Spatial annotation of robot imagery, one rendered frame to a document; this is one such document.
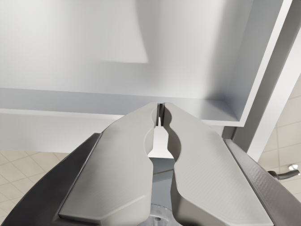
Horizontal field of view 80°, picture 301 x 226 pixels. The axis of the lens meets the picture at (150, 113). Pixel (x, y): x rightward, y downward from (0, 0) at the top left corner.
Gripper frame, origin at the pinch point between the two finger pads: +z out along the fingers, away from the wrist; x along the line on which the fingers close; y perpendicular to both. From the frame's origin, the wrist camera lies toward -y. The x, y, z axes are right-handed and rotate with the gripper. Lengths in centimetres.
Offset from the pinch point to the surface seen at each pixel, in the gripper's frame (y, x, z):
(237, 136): 3.6, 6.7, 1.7
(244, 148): 4.8, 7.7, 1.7
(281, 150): 84, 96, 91
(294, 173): 98, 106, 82
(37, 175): 126, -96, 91
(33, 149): 8.2, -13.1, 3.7
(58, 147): 7.7, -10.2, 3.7
